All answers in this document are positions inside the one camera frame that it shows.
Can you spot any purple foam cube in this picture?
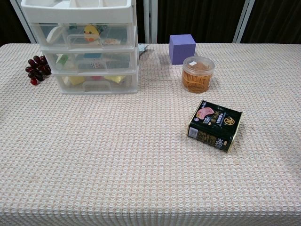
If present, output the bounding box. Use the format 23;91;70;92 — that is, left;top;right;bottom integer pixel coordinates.
169;34;197;65

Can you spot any white plastic drawer unit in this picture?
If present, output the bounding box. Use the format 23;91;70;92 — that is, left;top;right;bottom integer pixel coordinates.
20;0;140;96

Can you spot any clear plastic container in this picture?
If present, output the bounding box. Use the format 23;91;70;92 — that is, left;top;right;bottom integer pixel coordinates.
30;23;135;49

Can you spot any black luncheon meat can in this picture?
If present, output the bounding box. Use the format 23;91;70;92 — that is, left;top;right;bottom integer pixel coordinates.
187;99;243;154

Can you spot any beige waffle tablecloth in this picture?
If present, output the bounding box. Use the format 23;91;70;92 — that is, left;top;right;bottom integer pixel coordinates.
0;43;301;226

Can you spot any yellow duck toy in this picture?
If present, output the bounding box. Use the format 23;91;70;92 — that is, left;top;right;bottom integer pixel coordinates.
84;25;100;42

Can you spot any dark red grape bunch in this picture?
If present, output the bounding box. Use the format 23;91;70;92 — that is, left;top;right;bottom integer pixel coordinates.
25;55;52;86

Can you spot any white frame post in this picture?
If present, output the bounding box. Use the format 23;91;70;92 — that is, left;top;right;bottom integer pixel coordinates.
232;0;253;43
9;0;31;44
143;0;158;44

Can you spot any grey folded paper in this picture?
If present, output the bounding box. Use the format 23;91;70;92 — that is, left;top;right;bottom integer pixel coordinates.
138;43;151;57

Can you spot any white plastic object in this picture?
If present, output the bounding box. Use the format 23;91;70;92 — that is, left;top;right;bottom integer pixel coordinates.
46;26;65;43

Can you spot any clear jar of rubber bands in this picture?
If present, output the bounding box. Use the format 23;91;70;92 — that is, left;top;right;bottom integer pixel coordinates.
182;56;215;94

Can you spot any clear plastic storage bin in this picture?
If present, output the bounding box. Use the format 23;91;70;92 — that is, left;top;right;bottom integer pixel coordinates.
53;73;138;93

